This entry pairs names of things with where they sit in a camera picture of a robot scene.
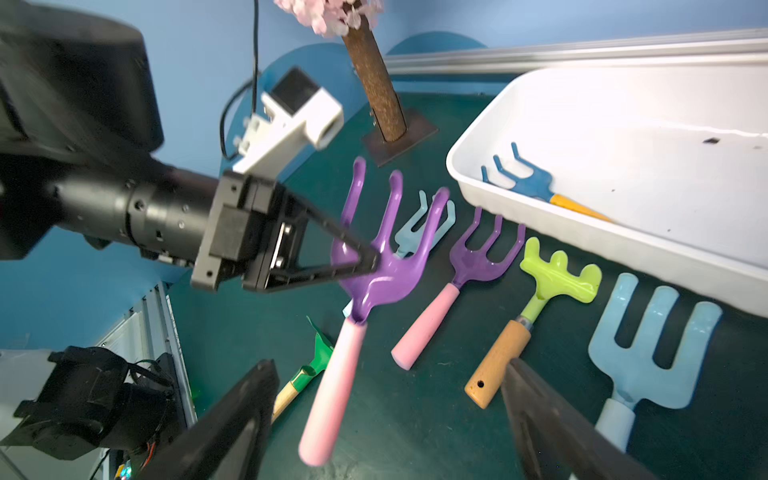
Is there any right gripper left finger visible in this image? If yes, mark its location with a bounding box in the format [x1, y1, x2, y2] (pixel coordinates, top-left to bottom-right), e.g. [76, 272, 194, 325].
[138, 360, 279, 479]

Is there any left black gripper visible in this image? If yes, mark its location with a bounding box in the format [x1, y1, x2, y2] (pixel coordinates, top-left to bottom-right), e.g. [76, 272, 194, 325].
[191, 172, 380, 293]

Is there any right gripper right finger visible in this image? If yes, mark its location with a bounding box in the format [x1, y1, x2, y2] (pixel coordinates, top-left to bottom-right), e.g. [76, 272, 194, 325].
[501, 358, 655, 479]

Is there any light blue fork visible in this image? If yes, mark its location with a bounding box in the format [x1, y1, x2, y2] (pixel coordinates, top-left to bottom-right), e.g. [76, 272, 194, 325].
[340, 175, 452, 325]
[588, 273, 722, 453]

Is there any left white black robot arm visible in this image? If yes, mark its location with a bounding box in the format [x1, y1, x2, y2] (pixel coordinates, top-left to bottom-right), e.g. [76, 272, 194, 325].
[1, 1, 380, 291]

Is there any white plastic storage box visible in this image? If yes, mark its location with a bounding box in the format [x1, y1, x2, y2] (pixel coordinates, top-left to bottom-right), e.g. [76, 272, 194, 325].
[446, 66, 767, 316]

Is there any green rake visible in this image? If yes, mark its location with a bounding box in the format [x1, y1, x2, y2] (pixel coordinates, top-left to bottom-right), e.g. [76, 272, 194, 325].
[272, 317, 334, 422]

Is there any aluminium frame back bar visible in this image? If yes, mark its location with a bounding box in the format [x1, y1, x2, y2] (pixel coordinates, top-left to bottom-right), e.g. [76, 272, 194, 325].
[385, 28, 767, 76]

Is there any purple rake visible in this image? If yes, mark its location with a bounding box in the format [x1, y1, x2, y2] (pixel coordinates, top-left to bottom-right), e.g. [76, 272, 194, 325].
[298, 170, 450, 467]

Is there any purple fork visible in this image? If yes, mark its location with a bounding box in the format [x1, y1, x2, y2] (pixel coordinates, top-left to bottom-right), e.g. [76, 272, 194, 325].
[391, 207, 527, 371]

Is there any lime fork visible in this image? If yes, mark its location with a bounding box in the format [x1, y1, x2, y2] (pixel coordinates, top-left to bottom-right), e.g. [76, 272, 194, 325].
[464, 237, 602, 409]

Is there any pink cherry blossom tree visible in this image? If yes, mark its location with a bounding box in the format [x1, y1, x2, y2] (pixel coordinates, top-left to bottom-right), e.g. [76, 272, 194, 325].
[276, 0, 438, 167]

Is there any left control board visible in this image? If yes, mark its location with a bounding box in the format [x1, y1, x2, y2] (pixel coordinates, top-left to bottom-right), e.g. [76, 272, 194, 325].
[113, 442, 158, 480]

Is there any blue rake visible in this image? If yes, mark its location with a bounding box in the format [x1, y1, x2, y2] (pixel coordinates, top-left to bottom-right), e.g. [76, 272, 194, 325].
[493, 142, 613, 223]

